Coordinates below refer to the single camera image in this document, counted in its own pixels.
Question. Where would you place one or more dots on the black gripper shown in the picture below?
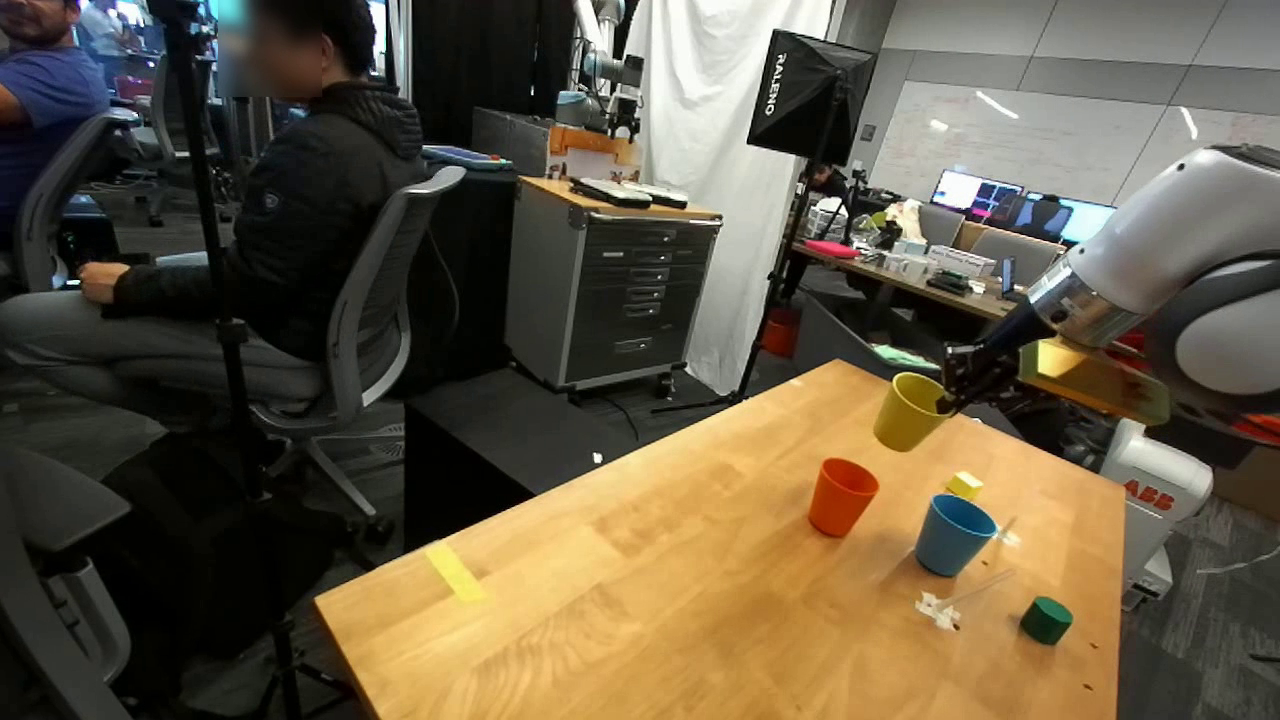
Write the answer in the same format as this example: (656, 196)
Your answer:
(1016, 341)

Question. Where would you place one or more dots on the yellow plastic cup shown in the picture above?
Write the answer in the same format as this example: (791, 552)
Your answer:
(909, 414)

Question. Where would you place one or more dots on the blue plastic cup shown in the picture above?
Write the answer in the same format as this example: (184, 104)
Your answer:
(954, 541)

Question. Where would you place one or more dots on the silver background robot arm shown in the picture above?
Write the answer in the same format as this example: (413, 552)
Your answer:
(601, 86)

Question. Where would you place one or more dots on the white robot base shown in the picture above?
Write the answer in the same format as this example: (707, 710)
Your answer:
(1152, 500)

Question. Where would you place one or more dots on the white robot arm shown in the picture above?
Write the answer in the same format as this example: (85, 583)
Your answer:
(1174, 240)

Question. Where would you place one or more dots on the cluttered background desk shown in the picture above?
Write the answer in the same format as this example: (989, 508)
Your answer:
(921, 280)

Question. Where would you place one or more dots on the yellow cube block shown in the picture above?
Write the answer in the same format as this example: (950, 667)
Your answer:
(967, 484)

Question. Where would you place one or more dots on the clear plastic stick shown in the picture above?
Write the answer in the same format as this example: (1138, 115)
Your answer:
(1000, 536)

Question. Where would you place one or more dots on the orange plastic cup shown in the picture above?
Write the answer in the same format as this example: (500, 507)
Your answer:
(840, 500)

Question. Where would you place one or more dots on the row of background monitors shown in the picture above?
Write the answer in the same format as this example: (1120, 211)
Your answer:
(1024, 211)

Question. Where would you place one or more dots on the red container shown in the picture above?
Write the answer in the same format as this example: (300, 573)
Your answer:
(783, 333)

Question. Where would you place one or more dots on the black light stand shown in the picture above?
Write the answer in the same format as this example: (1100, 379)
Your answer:
(775, 295)

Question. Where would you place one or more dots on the small white plastic piece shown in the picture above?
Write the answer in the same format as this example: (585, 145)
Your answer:
(936, 614)

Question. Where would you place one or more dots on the green cylinder block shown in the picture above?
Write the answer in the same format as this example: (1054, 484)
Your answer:
(1045, 620)

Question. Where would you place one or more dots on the black softbox light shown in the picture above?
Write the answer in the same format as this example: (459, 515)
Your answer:
(806, 94)

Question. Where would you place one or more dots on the white curtain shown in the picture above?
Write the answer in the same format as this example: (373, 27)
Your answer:
(707, 162)

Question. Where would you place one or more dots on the black keyboard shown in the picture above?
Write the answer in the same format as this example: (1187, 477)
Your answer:
(608, 189)
(670, 196)

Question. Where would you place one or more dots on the grey drawer cabinet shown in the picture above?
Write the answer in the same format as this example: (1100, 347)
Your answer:
(604, 295)

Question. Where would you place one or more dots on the orange cardboard box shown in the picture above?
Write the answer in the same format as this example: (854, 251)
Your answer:
(585, 155)

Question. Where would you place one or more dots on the yellow tape strip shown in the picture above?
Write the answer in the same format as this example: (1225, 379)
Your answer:
(459, 578)

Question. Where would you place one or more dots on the grey mesh office chair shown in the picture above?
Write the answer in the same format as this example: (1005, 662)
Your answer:
(367, 304)

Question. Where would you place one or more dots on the person in black jacket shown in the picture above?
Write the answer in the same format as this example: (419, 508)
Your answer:
(304, 203)

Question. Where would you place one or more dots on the person in blue shirt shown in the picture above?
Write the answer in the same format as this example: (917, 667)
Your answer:
(44, 94)

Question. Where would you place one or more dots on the yellowish wrist camera box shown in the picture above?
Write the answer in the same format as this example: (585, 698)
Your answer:
(1106, 384)

